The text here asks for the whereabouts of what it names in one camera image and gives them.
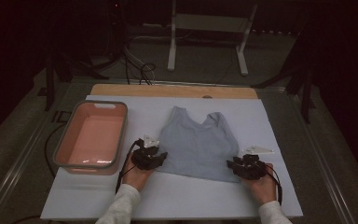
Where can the person's right hand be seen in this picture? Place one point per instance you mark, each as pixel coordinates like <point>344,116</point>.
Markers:
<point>264,189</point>

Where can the white power strip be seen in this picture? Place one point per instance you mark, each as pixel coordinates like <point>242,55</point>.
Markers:
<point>151,25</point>

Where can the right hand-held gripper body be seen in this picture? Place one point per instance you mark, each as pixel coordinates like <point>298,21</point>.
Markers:
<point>253,168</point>

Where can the light blue tank top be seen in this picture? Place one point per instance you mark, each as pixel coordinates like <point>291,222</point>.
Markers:
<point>199,146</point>

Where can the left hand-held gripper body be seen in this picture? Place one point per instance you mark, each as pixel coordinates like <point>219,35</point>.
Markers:
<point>144,158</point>

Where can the black tripod stand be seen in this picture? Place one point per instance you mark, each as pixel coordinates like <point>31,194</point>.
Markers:
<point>50,87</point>
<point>306,93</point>

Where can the white metal stand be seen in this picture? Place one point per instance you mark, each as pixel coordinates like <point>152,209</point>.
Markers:
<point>211,22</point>

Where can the person's left hand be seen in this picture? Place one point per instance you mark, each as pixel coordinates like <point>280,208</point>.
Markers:
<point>136,179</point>

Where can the white table cover sheet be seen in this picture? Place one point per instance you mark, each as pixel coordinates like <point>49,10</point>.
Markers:
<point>183,199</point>

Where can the pink plastic basin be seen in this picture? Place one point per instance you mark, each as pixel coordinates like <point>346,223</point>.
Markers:
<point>93,140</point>

